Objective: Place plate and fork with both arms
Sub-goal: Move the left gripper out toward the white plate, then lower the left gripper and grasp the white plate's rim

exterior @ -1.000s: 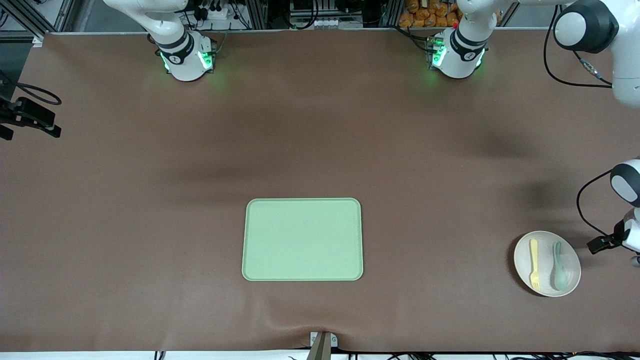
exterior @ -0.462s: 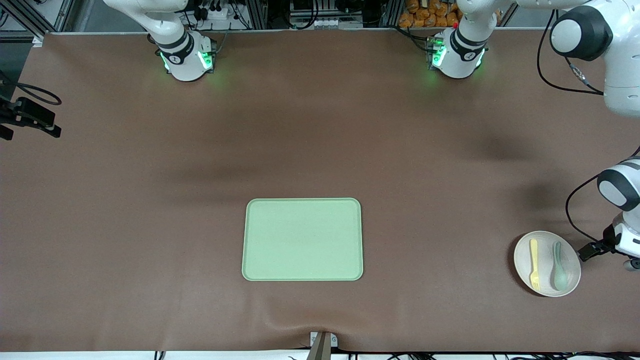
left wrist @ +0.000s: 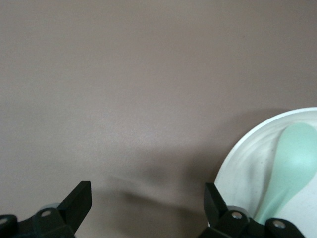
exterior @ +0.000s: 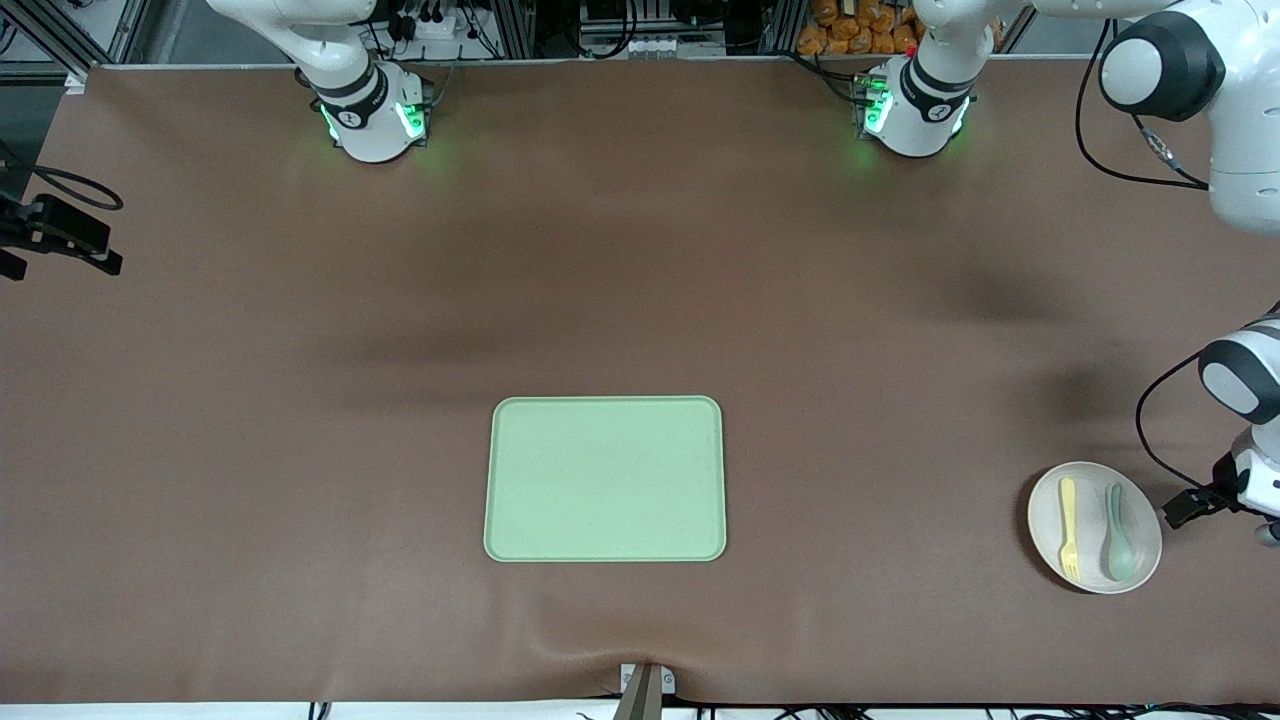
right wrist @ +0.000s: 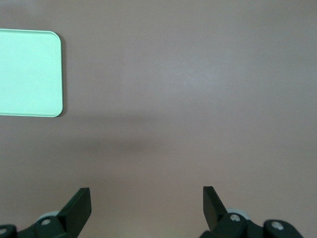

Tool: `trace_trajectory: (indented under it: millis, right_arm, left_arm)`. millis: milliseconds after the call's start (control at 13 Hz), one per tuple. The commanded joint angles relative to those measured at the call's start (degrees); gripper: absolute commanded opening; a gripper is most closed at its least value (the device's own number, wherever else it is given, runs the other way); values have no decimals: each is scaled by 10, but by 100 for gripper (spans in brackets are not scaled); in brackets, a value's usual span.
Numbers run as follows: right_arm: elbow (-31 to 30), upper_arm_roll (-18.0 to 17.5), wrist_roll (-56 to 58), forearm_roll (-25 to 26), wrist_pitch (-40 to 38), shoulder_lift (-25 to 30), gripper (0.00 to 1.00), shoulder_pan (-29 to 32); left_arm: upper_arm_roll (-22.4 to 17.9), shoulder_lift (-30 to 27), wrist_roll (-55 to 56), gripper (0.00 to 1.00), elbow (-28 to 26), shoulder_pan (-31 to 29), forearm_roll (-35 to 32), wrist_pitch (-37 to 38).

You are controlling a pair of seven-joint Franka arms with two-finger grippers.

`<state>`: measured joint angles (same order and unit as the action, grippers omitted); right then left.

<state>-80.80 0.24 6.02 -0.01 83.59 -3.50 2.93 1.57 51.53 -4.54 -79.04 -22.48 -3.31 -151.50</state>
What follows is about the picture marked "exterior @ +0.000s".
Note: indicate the beige round plate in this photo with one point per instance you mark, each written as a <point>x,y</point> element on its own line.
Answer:
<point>1092,520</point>

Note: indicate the aluminium frame post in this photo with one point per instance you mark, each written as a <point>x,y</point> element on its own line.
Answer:
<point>515,25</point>
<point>785,25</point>

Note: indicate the light green rectangular tray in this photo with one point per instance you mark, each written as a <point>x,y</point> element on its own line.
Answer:
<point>605,480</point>

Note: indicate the aluminium frame strut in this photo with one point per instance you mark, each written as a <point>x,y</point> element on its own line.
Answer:
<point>60,50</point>

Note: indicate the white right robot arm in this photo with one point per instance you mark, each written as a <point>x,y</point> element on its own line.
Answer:
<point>370,130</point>

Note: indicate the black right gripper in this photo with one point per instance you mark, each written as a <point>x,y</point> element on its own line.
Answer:
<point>20,226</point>

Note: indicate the aluminium camera post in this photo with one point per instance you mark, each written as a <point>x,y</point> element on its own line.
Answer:
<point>640,700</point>

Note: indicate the white power strip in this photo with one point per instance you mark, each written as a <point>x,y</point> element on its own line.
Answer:
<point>430,28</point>

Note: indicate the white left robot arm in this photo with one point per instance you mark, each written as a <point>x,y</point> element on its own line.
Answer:
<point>1250,150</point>

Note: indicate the pale green plastic spoon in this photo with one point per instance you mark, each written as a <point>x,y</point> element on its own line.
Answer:
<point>1120,555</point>

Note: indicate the brown table mat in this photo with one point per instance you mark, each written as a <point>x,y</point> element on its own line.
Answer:
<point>300,400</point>

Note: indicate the grey metal post bracket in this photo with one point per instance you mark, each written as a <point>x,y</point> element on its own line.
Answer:
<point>668,682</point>

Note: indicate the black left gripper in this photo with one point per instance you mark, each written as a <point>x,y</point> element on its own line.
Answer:
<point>1219,478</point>

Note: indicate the orange snack packets pile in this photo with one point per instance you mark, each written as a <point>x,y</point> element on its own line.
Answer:
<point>850,35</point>

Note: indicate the yellow plastic fork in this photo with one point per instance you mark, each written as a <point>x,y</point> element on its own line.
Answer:
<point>1068,505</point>

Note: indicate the black right camera bracket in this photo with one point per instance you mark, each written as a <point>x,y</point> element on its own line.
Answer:
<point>12,266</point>

